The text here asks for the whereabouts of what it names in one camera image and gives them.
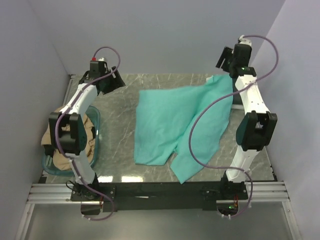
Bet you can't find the teal t shirt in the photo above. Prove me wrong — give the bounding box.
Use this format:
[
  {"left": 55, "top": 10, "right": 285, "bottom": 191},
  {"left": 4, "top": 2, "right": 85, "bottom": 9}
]
[{"left": 133, "top": 75, "right": 233, "bottom": 184}]

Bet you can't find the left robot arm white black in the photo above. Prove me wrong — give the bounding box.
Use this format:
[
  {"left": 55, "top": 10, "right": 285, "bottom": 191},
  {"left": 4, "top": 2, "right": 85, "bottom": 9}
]
[{"left": 48, "top": 57, "right": 125, "bottom": 201}]

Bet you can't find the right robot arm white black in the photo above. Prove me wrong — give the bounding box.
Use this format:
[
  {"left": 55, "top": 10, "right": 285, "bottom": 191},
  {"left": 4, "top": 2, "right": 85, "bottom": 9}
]
[{"left": 216, "top": 40, "right": 278, "bottom": 200}]

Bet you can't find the teal plastic basket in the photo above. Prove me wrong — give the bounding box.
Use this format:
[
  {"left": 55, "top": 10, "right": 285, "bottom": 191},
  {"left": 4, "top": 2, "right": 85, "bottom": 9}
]
[{"left": 41, "top": 106, "right": 100, "bottom": 177}]

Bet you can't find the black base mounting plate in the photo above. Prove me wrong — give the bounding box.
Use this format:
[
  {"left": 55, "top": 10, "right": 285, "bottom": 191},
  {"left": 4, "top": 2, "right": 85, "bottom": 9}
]
[{"left": 70, "top": 181, "right": 249, "bottom": 212}]

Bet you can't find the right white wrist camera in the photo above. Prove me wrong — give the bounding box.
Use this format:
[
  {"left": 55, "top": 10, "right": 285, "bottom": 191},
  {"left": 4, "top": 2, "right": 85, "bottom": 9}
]
[{"left": 238, "top": 35, "right": 252, "bottom": 47}]

